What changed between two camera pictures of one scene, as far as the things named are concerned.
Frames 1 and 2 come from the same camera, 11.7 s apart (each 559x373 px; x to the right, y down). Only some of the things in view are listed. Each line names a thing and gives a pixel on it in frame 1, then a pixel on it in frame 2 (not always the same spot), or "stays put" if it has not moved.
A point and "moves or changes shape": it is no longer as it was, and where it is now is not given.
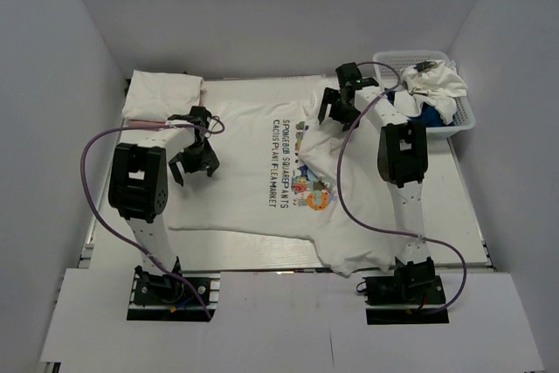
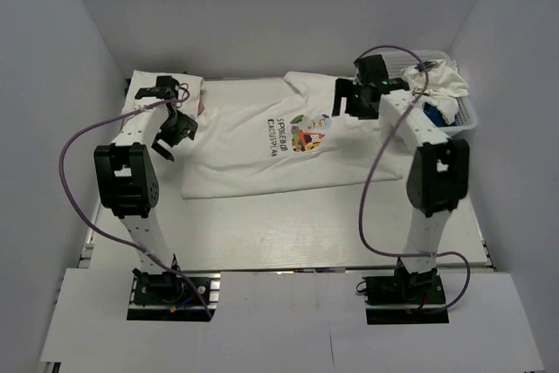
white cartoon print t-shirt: [292, 170] moves or changes shape
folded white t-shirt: [158, 96] stays put
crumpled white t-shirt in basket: [441, 85] stays put
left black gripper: [207, 161] to [187, 127]
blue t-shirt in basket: [428, 114] stays put
